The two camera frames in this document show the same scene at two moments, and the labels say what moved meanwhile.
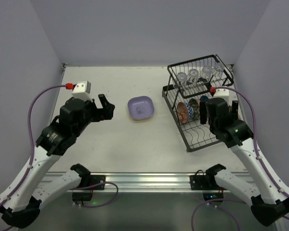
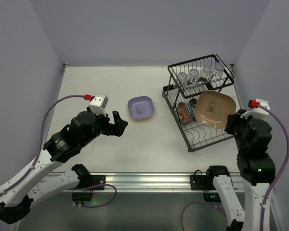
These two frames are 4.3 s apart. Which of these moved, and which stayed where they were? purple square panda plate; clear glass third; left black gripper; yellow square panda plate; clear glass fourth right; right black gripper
Moved: left black gripper; right black gripper
Stayed: clear glass third; purple square panda plate; yellow square panda plate; clear glass fourth right
